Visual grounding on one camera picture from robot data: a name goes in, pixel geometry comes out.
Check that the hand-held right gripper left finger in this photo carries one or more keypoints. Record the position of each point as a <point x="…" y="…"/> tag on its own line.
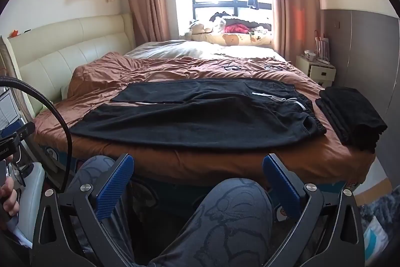
<point x="116" y="185"/>

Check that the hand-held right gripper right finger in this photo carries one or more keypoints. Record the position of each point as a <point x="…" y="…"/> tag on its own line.
<point x="280" y="188"/>

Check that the pile of folded black pants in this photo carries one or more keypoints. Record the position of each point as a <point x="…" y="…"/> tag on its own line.
<point x="350" y="117"/>

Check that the person's left hand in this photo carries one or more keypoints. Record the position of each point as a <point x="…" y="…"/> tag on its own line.
<point x="10" y="201"/>

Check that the blue cartoon bed sheet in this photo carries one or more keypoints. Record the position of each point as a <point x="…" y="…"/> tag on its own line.
<point x="53" y="157"/>

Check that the person's patterned grey legs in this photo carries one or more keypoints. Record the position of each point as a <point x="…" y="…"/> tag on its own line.
<point x="225" y="223"/>

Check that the cream padded headboard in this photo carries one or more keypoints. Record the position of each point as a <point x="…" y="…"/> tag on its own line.
<point x="62" y="48"/>

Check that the brown blanket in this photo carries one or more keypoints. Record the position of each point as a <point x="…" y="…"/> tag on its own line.
<point x="125" y="73"/>

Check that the white nightstand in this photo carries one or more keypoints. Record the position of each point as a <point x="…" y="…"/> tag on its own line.
<point x="318" y="73"/>

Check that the striped bag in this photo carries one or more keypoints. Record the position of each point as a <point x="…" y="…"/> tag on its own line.
<point x="322" y="48"/>

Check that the red cloth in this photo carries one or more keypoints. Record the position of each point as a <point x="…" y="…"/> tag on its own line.
<point x="236" y="29"/>

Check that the black ruffled cloth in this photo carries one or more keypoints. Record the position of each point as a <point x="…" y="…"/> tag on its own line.
<point x="250" y="22"/>

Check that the cream plush toy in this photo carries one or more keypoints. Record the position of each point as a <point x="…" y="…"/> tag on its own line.
<point x="200" y="26"/>

